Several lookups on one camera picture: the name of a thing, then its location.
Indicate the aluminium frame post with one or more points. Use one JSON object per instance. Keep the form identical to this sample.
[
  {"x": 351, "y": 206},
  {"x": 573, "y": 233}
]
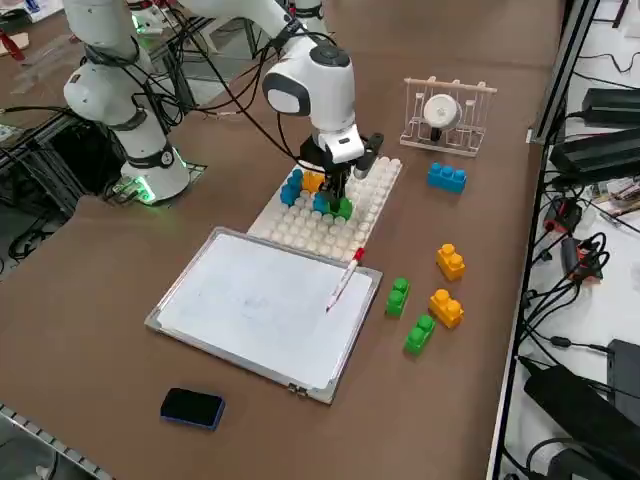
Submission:
[{"x": 562, "y": 75}]

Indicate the black and blue eraser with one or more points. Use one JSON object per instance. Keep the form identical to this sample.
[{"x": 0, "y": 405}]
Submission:
[{"x": 192, "y": 406}]

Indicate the white studded baseplate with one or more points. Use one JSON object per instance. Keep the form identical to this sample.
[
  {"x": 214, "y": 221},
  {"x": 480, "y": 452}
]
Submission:
[{"x": 370, "y": 210}]

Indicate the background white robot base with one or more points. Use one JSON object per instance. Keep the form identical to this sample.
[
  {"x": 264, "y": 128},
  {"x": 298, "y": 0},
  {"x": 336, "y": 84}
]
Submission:
[{"x": 147, "y": 22}]

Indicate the black box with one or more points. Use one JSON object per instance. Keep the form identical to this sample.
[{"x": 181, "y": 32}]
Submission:
[{"x": 625, "y": 370}]

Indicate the black and red plug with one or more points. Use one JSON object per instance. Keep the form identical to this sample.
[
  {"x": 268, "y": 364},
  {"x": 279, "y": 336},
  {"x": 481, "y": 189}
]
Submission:
[
  {"x": 582, "y": 260},
  {"x": 565, "y": 212}
]

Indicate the blue three-stud block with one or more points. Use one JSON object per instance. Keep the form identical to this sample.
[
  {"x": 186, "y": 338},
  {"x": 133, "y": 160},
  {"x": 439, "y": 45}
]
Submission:
[
  {"x": 320, "y": 201},
  {"x": 291, "y": 189},
  {"x": 447, "y": 179}
]

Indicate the yellow two-stud block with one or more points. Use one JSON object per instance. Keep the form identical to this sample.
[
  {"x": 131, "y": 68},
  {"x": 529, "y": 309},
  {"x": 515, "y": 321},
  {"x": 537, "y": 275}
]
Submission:
[
  {"x": 451, "y": 262},
  {"x": 311, "y": 181}
]

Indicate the yellow block with tag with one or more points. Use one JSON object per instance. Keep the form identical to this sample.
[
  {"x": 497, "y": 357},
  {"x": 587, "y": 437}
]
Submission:
[{"x": 446, "y": 309}]

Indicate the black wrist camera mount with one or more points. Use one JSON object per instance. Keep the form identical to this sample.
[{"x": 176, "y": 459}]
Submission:
[{"x": 370, "y": 150}]

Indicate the black power adapter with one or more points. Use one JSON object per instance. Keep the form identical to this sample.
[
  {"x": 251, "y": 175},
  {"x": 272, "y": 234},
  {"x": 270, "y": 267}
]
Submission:
[
  {"x": 575, "y": 405},
  {"x": 615, "y": 105},
  {"x": 595, "y": 150}
]

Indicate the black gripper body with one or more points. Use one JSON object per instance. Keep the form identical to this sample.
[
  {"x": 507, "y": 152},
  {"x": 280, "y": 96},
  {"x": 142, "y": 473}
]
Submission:
[{"x": 312, "y": 152}]

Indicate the whiteboard with metal frame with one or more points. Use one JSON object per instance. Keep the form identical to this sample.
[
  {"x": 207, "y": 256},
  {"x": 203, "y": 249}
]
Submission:
[{"x": 260, "y": 310}]

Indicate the slotted aluminium rail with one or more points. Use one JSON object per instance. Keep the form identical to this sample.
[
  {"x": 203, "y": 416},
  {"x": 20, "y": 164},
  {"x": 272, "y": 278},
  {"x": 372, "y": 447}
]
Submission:
[{"x": 50, "y": 440}]

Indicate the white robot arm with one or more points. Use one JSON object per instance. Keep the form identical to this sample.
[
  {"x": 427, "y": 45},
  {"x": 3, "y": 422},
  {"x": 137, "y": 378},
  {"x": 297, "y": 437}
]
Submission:
[
  {"x": 330, "y": 100},
  {"x": 310, "y": 7}
]

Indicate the red-capped whiteboard pen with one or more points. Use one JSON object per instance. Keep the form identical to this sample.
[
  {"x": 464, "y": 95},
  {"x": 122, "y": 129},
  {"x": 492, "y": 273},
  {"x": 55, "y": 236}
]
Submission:
[{"x": 345, "y": 280}]

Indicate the green two-stud block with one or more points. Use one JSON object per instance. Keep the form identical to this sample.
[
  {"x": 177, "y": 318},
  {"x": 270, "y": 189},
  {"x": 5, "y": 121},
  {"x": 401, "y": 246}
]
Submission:
[
  {"x": 344, "y": 209},
  {"x": 419, "y": 336},
  {"x": 397, "y": 299}
]

